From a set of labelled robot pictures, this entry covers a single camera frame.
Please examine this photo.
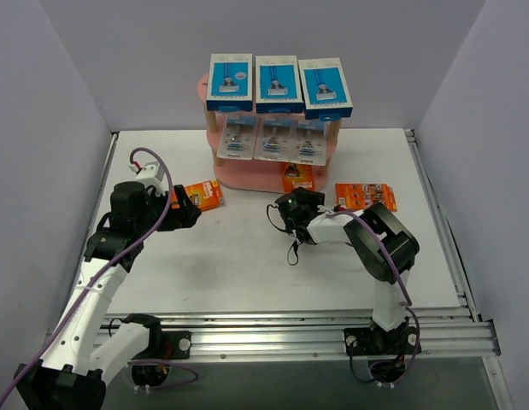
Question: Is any orange razor cartridge box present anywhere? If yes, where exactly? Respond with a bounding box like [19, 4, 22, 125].
[335, 183, 397, 212]

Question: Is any clear blister razor pack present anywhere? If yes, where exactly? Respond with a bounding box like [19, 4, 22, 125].
[290, 120, 327, 166]

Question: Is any white Gillette pack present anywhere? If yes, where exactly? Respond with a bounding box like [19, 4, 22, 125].
[254, 117, 296, 162]
[217, 114, 258, 161]

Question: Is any blue Harry's razor box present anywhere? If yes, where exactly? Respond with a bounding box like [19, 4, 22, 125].
[298, 57, 353, 122]

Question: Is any blue Harry's box front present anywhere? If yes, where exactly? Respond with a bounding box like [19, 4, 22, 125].
[255, 56, 304, 114]

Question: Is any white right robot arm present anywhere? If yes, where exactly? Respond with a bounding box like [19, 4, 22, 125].
[266, 188, 421, 357]

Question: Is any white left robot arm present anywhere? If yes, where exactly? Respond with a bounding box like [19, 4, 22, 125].
[15, 181, 201, 409]

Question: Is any pink three-tier shelf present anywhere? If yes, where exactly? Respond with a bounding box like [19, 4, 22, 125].
[197, 73, 342, 193]

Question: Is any orange Gillette Fusion box left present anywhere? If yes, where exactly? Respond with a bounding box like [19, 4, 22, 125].
[185, 179, 224, 212]

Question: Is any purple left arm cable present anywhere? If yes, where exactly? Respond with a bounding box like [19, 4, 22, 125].
[0, 147, 200, 410]

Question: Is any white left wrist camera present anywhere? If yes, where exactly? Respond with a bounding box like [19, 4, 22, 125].
[129, 161, 166, 197]

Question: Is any aluminium front rail frame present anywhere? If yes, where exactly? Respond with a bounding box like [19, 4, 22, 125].
[93, 128, 499, 362]

